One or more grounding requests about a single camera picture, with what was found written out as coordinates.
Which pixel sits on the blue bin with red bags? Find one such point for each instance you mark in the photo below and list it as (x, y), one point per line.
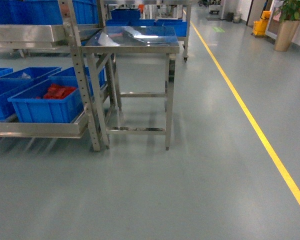
(31, 110)

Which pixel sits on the beige tall planter plant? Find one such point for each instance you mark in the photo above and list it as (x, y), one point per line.
(289, 21)

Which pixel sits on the blue bin with clear bag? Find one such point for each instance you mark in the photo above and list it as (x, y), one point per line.
(38, 73)

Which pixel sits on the distant steel cart rack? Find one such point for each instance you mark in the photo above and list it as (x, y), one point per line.
(171, 13)

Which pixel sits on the stainless steel flow rack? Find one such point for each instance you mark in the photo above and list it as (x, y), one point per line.
(67, 36)

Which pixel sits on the clear plastic bag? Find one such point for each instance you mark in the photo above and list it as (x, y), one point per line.
(23, 75)

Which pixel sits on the empty blue plastic bin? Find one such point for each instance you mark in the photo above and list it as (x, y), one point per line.
(8, 88)

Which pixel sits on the red bubble wrap bags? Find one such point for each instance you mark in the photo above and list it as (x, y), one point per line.
(57, 92)

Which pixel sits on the stainless steel side table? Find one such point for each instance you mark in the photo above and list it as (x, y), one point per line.
(100, 52)

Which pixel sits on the yellow mop bucket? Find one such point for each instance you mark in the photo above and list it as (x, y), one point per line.
(259, 27)

